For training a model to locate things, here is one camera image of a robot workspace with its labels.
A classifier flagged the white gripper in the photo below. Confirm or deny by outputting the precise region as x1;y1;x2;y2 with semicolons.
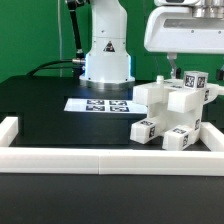
144;6;224;80

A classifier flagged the white tagged cube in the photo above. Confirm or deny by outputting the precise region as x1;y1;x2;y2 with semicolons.
183;71;208;89

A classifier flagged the white chair back frame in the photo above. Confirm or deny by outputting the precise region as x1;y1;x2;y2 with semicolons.
133;76;224;117

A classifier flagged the white chair seat part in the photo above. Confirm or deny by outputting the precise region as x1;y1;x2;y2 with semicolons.
146;103;203;141

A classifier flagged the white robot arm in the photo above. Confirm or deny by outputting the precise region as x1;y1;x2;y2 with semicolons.
65;0;224;88

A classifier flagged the white U-shaped fence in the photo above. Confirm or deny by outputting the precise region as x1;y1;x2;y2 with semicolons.
0;117;224;176

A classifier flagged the white tag sheet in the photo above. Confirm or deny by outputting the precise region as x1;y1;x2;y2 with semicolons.
64;98;147;114

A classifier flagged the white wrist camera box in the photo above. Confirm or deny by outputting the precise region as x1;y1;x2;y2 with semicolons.
154;0;200;6

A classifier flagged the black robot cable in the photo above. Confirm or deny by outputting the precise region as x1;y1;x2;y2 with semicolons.
27;0;88;78

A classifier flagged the grey hanging cable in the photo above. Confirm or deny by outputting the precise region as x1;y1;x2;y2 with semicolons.
57;0;64;78

